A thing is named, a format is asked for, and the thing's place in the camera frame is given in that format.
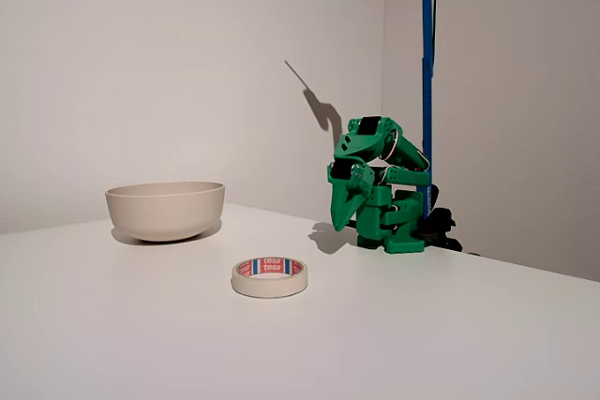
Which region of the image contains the beige masking tape roll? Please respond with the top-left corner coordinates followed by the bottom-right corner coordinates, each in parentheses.
top-left (230, 257), bottom-right (309, 299)

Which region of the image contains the black table clamp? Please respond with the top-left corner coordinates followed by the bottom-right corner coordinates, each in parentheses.
top-left (419, 184), bottom-right (482, 257)

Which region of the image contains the blue vertical pole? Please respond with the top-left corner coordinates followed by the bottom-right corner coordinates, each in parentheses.
top-left (418, 0), bottom-right (440, 222)

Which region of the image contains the beige bowl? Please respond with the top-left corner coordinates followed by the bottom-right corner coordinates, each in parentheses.
top-left (104, 181), bottom-right (226, 244)

